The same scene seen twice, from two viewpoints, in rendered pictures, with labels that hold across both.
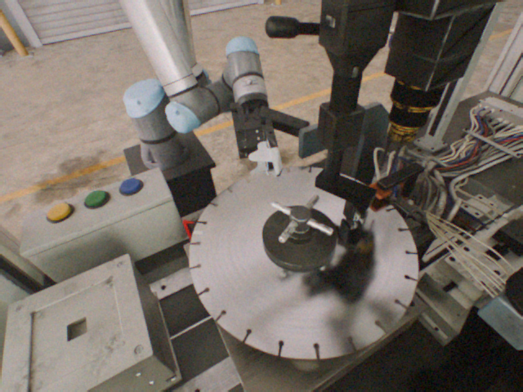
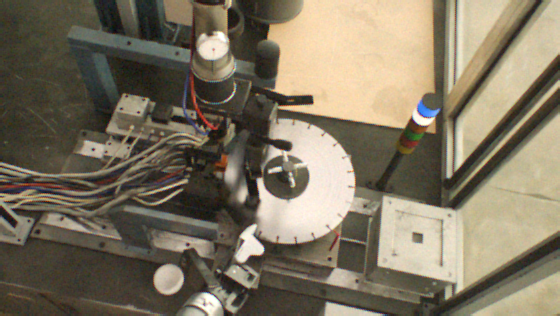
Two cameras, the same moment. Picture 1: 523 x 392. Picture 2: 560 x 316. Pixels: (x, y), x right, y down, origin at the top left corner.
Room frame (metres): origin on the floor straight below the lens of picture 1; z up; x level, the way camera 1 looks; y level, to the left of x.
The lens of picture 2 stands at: (0.73, 0.18, 1.98)
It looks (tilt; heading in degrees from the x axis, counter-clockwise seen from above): 60 degrees down; 209
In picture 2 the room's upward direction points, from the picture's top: 9 degrees clockwise
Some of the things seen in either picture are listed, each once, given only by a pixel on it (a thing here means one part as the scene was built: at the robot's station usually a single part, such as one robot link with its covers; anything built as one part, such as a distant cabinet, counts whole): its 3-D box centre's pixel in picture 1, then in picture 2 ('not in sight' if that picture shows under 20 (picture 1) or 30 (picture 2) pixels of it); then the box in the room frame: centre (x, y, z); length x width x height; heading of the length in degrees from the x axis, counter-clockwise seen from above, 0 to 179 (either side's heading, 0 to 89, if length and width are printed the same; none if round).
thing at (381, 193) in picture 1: (393, 189); (205, 160); (0.33, -0.22, 0.95); 0.10 x 0.03 x 0.07; 116
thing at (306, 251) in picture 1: (299, 231); (286, 174); (0.25, -0.05, 0.96); 0.11 x 0.11 x 0.03
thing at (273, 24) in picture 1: (310, 30); (273, 134); (0.31, -0.06, 1.21); 0.08 x 0.06 x 0.03; 116
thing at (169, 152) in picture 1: (162, 143); not in sight; (0.76, 0.31, 0.80); 0.15 x 0.15 x 0.10
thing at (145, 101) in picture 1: (151, 108); not in sight; (0.77, 0.30, 0.91); 0.13 x 0.12 x 0.14; 137
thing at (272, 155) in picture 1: (264, 156); (251, 244); (0.43, -0.01, 0.96); 0.09 x 0.06 x 0.03; 7
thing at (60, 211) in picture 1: (60, 213); not in sight; (0.39, 0.41, 0.90); 0.04 x 0.04 x 0.02
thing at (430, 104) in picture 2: not in sight; (429, 105); (0.01, 0.13, 1.14); 0.05 x 0.04 x 0.03; 26
